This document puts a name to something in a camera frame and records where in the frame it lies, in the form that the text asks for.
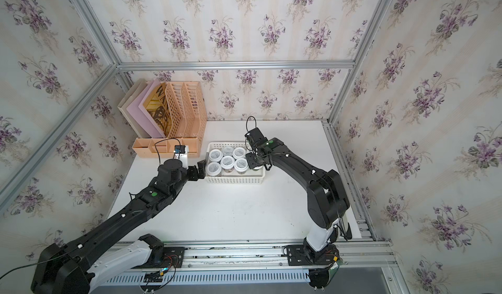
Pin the yogurt cup row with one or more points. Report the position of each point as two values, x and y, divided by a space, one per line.
241 166
227 151
214 169
227 163
239 152
215 155

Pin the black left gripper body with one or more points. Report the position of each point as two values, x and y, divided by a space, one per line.
193 176

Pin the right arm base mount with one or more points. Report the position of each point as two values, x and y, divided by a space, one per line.
302 255

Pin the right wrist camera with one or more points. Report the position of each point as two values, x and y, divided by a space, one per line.
255 139

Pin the yogurt cup front row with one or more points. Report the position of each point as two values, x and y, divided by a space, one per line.
241 166
227 163
214 169

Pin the pink folder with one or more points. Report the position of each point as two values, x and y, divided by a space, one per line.
134 108

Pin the white plastic basket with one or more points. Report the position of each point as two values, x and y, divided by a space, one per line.
250 177

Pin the yellow black patterned book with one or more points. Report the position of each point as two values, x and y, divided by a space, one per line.
155 107

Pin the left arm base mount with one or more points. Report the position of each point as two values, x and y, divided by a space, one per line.
168 254

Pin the aluminium rail frame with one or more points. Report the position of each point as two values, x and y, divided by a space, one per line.
257 262

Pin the grey silver stapler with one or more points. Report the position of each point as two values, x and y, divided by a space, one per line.
344 228

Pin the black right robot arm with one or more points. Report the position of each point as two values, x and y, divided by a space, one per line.
327 201

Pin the beige folder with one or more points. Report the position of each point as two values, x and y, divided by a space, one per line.
126 107

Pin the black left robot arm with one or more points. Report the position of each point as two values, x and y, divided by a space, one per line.
83 264

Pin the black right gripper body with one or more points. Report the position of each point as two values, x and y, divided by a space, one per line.
252 160

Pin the peach plastic file organizer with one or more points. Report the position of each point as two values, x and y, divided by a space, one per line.
189 119

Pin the yogurt cup back row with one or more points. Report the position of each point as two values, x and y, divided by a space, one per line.
227 151
239 152
215 155

